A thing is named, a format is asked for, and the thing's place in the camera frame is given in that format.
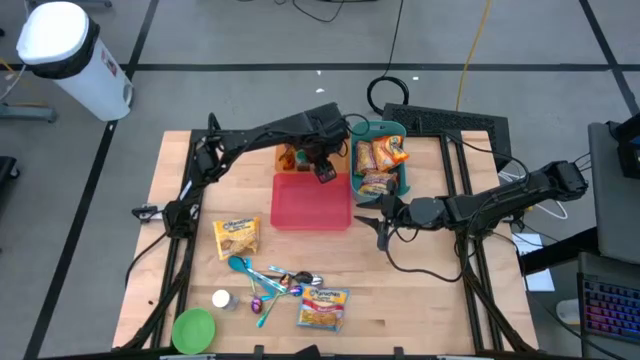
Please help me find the yellow red snack bag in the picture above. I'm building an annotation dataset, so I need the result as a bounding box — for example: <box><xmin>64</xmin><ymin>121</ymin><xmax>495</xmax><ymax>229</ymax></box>
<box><xmin>353</xmin><ymin>140</ymin><xmax>379</xmax><ymax>176</ymax></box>

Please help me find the white lid spice jar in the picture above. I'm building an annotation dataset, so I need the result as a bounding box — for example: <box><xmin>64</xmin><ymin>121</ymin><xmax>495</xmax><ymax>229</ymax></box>
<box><xmin>210</xmin><ymin>288</ymin><xmax>240</xmax><ymax>312</ymax></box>

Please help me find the pink plastic bin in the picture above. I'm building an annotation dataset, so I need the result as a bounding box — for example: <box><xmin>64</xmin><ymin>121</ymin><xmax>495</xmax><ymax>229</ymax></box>
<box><xmin>269</xmin><ymin>172</ymin><xmax>353</xmax><ymax>232</ymax></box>

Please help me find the white paper sheet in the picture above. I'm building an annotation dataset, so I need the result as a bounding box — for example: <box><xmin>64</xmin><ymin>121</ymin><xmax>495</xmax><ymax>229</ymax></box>
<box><xmin>510</xmin><ymin>232</ymin><xmax>557</xmax><ymax>294</ymax></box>

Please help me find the white cable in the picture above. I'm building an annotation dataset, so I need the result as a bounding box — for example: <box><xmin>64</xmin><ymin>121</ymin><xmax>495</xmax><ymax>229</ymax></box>
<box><xmin>498</xmin><ymin>169</ymin><xmax>570</xmax><ymax>221</ymax></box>

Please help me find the grey stand base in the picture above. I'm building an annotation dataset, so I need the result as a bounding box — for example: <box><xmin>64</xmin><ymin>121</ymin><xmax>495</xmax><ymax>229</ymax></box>
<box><xmin>0</xmin><ymin>102</ymin><xmax>58</xmax><ymax>125</ymax></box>

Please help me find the black box device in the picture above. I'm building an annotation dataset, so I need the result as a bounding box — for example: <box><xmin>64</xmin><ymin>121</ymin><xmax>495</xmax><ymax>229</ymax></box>
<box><xmin>612</xmin><ymin>113</ymin><xmax>640</xmax><ymax>180</ymax></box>

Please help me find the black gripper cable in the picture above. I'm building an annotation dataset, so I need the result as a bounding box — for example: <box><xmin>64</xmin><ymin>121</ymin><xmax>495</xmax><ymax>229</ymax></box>
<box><xmin>384</xmin><ymin>227</ymin><xmax>469</xmax><ymax>284</ymax></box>
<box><xmin>342</xmin><ymin>112</ymin><xmax>372</xmax><ymax>139</ymax></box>

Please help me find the yellow cable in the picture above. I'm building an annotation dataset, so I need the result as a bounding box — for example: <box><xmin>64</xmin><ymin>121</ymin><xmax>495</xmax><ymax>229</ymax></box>
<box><xmin>453</xmin><ymin>0</ymin><xmax>495</xmax><ymax>112</ymax></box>

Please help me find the white trash can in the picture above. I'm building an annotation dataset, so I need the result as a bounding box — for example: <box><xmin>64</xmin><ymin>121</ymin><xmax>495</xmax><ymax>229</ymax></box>
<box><xmin>15</xmin><ymin>1</ymin><xmax>135</xmax><ymax>123</ymax></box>

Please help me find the silver metal spoon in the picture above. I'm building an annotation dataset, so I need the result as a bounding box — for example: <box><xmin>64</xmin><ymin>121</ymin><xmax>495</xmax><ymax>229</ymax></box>
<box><xmin>259</xmin><ymin>272</ymin><xmax>325</xmax><ymax>288</ymax></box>
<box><xmin>267</xmin><ymin>264</ymin><xmax>314</xmax><ymax>286</ymax></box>

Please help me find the black floor cable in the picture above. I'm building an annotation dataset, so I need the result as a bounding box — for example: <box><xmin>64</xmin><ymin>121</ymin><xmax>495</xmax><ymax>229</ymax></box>
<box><xmin>291</xmin><ymin>0</ymin><xmax>346</xmax><ymax>25</ymax></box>

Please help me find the orange plastic bin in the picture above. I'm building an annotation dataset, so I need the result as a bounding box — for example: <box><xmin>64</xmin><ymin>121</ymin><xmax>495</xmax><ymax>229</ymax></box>
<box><xmin>273</xmin><ymin>142</ymin><xmax>352</xmax><ymax>175</ymax></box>

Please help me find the white computer mouse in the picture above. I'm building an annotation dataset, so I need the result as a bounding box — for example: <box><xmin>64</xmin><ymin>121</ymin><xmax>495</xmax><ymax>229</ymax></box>
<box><xmin>555</xmin><ymin>298</ymin><xmax>581</xmax><ymax>326</ymax></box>

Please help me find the slim teal utensil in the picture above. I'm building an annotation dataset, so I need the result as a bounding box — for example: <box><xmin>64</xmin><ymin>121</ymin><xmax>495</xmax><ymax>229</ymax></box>
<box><xmin>256</xmin><ymin>292</ymin><xmax>284</xmax><ymax>330</ymax></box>

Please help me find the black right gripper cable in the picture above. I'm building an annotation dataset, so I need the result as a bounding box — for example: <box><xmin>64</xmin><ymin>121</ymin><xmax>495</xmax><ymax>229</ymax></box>
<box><xmin>384</xmin><ymin>227</ymin><xmax>469</xmax><ymax>284</ymax></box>

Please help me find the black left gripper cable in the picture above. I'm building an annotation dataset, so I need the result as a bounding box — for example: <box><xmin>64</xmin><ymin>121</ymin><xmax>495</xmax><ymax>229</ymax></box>
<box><xmin>342</xmin><ymin>112</ymin><xmax>372</xmax><ymax>139</ymax></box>

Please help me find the black coiled cable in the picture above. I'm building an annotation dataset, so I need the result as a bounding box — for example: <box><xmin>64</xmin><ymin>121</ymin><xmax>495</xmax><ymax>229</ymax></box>
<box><xmin>366</xmin><ymin>0</ymin><xmax>411</xmax><ymax>117</ymax></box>

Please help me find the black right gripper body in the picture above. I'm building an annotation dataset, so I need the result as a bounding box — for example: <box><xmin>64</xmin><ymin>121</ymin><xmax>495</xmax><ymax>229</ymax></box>
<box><xmin>378</xmin><ymin>192</ymin><xmax>449</xmax><ymax>252</ymax></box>

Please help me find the black table frame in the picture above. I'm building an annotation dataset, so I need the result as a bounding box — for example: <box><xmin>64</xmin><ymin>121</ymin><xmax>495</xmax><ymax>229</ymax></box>
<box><xmin>112</xmin><ymin>112</ymin><xmax>539</xmax><ymax>360</ymax></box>

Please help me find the green plastic plate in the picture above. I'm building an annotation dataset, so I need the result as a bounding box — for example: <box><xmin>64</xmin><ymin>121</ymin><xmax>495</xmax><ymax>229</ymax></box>
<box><xmin>171</xmin><ymin>307</ymin><xmax>217</xmax><ymax>356</ymax></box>

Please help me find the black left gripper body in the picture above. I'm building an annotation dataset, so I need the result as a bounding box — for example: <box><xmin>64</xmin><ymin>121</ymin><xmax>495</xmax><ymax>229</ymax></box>
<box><xmin>299</xmin><ymin>110</ymin><xmax>351</xmax><ymax>164</ymax></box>

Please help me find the black backlit keyboard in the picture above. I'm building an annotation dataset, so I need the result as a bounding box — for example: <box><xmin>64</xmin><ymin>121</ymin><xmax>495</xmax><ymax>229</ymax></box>
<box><xmin>577</xmin><ymin>272</ymin><xmax>640</xmax><ymax>346</ymax></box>

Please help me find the yellow ramen pack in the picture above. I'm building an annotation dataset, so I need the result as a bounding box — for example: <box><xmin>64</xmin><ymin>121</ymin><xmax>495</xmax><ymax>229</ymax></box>
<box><xmin>212</xmin><ymin>216</ymin><xmax>262</xmax><ymax>261</ymax></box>

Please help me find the teal plastic bin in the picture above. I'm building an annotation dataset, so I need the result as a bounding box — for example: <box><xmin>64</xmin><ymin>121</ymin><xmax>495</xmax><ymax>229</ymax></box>
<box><xmin>349</xmin><ymin>119</ymin><xmax>412</xmax><ymax>205</ymax></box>

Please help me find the iridescent metal spoon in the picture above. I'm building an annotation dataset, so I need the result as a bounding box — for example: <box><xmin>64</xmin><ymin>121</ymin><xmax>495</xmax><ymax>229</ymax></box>
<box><xmin>277</xmin><ymin>273</ymin><xmax>305</xmax><ymax>298</ymax></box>
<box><xmin>249</xmin><ymin>279</ymin><xmax>265</xmax><ymax>315</ymax></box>

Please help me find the brown snack pouch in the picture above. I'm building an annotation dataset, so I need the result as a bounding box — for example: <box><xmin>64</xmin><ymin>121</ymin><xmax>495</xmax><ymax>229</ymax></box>
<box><xmin>278</xmin><ymin>144</ymin><xmax>297</xmax><ymax>172</ymax></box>

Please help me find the blue patterned handle spoon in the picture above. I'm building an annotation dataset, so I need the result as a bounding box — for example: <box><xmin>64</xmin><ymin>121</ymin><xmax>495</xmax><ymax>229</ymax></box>
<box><xmin>242</xmin><ymin>256</ymin><xmax>290</xmax><ymax>295</ymax></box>

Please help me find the blue beef ramen pack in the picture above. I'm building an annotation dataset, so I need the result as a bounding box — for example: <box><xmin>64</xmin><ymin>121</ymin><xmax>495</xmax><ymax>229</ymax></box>
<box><xmin>295</xmin><ymin>285</ymin><xmax>351</xmax><ymax>334</ymax></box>

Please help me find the orange ramen pack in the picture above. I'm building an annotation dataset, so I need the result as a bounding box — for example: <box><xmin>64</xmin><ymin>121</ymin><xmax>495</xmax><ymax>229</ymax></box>
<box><xmin>370</xmin><ymin>134</ymin><xmax>411</xmax><ymax>174</ymax></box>

